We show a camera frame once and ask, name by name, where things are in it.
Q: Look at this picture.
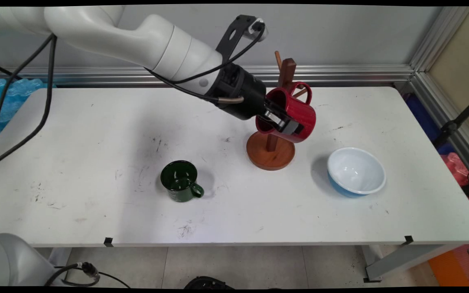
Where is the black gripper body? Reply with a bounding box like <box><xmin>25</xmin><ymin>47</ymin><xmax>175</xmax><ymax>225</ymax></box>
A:
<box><xmin>214</xmin><ymin>63</ymin><xmax>267</xmax><ymax>120</ymax></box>

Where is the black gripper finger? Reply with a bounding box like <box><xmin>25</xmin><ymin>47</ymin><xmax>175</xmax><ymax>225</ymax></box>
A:
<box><xmin>264</xmin><ymin>98</ymin><xmax>304</xmax><ymax>136</ymax></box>
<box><xmin>257</xmin><ymin>115</ymin><xmax>278</xmax><ymax>131</ymax></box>

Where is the red mug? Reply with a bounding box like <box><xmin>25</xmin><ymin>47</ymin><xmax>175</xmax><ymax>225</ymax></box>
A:
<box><xmin>255</xmin><ymin>81</ymin><xmax>317</xmax><ymax>144</ymax></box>

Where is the white rounded robot base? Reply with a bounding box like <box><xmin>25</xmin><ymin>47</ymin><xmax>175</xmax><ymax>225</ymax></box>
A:
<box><xmin>0</xmin><ymin>233</ymin><xmax>66</xmax><ymax>286</ymax></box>

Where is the wooden mug tree stand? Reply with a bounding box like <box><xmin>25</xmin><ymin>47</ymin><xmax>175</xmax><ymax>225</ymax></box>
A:
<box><xmin>246</xmin><ymin>50</ymin><xmax>309</xmax><ymax>171</ymax></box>

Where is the blue bowl white inside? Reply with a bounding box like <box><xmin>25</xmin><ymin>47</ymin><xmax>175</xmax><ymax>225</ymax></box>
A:
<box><xmin>327</xmin><ymin>147</ymin><xmax>387</xmax><ymax>199</ymax></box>

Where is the dark green enamel mug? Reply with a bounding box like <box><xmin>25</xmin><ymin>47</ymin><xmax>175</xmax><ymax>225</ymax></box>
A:
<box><xmin>160</xmin><ymin>160</ymin><xmax>205</xmax><ymax>203</ymax></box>

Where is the blue crate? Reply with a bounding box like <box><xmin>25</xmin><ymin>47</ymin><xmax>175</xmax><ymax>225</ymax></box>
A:
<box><xmin>403</xmin><ymin>93</ymin><xmax>455</xmax><ymax>155</ymax></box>

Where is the black tripod pole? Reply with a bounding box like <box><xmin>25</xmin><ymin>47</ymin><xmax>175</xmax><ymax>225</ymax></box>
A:
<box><xmin>433</xmin><ymin>92</ymin><xmax>469</xmax><ymax>148</ymax></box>

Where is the black equipment on floor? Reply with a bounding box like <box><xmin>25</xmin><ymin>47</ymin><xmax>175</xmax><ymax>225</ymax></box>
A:
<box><xmin>184</xmin><ymin>276</ymin><xmax>235</xmax><ymax>289</ymax></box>

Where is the red plastic bag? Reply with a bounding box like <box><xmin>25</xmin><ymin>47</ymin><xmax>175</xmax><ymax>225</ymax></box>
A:
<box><xmin>440</xmin><ymin>153</ymin><xmax>469</xmax><ymax>187</ymax></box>

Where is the grey table leg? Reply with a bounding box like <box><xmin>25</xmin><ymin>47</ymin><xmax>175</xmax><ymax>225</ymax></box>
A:
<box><xmin>361</xmin><ymin>243</ymin><xmax>461</xmax><ymax>283</ymax></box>

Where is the orange red floor object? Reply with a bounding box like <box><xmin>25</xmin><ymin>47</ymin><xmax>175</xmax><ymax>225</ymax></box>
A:
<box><xmin>428</xmin><ymin>242</ymin><xmax>469</xmax><ymax>286</ymax></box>

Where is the blue water bottle pack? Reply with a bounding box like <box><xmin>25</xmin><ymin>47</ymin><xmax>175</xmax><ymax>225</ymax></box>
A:
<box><xmin>0</xmin><ymin>78</ymin><xmax>56</xmax><ymax>139</ymax></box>

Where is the black camera cable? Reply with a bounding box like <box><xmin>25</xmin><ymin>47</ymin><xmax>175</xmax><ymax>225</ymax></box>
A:
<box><xmin>145</xmin><ymin>24</ymin><xmax>266</xmax><ymax>103</ymax></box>

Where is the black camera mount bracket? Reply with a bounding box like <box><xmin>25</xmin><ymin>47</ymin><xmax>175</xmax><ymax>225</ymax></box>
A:
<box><xmin>215</xmin><ymin>15</ymin><xmax>259</xmax><ymax>61</ymax></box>

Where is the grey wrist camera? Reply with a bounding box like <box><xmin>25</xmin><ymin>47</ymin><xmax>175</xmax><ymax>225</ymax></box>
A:
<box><xmin>249</xmin><ymin>18</ymin><xmax>268</xmax><ymax>42</ymax></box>

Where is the aluminium frame rail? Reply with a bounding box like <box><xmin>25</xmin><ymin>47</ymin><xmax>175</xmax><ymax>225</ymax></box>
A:
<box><xmin>0</xmin><ymin>6</ymin><xmax>469</xmax><ymax>190</ymax></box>

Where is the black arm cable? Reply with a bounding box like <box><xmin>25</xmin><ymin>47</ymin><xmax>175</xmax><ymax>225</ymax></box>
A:
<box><xmin>0</xmin><ymin>35</ymin><xmax>56</xmax><ymax>138</ymax></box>
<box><xmin>0</xmin><ymin>37</ymin><xmax>58</xmax><ymax>171</ymax></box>

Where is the black cable with connector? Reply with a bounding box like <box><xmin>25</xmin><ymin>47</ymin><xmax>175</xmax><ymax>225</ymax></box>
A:
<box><xmin>45</xmin><ymin>262</ymin><xmax>131</xmax><ymax>289</ymax></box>

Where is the thin black cable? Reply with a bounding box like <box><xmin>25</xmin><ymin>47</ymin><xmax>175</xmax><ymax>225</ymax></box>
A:
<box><xmin>0</xmin><ymin>61</ymin><xmax>22</xmax><ymax>80</ymax></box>

